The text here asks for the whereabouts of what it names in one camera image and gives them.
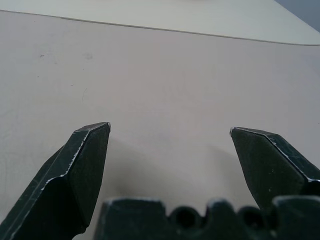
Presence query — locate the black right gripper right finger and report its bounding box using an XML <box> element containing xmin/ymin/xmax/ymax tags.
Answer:
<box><xmin>228</xmin><ymin>126</ymin><xmax>320</xmax><ymax>211</ymax></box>

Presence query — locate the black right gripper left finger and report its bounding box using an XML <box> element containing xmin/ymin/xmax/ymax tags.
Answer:
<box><xmin>0</xmin><ymin>121</ymin><xmax>112</xmax><ymax>240</ymax></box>

